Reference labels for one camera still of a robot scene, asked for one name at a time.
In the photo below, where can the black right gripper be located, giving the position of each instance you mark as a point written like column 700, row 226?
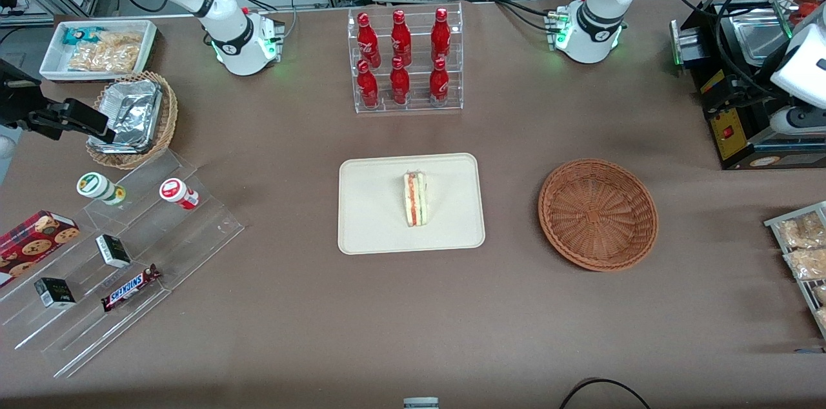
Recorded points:
column 16, row 104

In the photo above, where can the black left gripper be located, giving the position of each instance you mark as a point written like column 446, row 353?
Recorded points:
column 747, row 98

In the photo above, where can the triangle sandwich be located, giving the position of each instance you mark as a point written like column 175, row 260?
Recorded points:
column 416, row 199

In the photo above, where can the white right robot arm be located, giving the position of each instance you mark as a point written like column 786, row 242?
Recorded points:
column 239, row 41

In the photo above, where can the oval light wicker basket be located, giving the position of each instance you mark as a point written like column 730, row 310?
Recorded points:
column 164, row 119

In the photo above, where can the round brown wicker basket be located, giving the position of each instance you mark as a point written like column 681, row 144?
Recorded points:
column 597, row 215

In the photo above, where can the beige plastic tray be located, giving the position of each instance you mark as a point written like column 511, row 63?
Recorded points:
column 374, row 209

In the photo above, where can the black food warmer machine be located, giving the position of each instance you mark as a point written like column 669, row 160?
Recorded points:
column 729, row 135

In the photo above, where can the aluminium foil container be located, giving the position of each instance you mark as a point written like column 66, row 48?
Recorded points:
column 129, row 115

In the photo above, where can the white rectangular snack bin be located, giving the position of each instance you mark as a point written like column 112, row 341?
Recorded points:
column 51, row 67

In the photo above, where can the green lidded white cup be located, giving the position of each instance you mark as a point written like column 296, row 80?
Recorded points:
column 97, row 186

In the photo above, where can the steel food pan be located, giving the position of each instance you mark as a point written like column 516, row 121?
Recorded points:
column 758, row 41

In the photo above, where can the clear bag of chips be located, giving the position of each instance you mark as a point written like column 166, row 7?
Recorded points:
column 106, row 54

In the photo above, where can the teal snack packet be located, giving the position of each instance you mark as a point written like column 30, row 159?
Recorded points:
column 80, row 35

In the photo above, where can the red lidded white cup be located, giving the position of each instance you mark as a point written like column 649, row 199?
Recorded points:
column 175, row 192

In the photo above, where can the red tartan cookie box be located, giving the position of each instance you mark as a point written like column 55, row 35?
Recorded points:
column 32, row 241

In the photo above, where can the red sausage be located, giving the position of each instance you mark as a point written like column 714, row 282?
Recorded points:
column 812, row 9

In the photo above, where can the small black box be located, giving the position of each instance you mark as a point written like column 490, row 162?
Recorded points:
column 55, row 293
column 113, row 251

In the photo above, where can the grey metal snack rack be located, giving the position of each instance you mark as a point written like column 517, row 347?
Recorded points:
column 774, row 222

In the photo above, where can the clear bag of fried snack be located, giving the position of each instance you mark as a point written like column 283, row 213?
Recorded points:
column 821, row 294
column 822, row 319
column 800, row 231
column 806, row 264

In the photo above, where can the clear acrylic stepped display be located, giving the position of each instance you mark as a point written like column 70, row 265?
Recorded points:
column 193, row 228

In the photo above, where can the snickers chocolate bar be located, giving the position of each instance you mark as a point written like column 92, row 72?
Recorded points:
column 129, row 288

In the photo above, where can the red cola bottle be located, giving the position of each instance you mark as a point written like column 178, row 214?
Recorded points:
column 401, row 41
column 368, row 41
column 368, row 86
column 399, row 83
column 439, row 83
column 441, row 38

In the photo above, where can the clear acrylic bottle rack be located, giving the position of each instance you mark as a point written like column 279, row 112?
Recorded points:
column 419, row 15

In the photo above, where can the small grey device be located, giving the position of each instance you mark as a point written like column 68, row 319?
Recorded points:
column 421, row 403

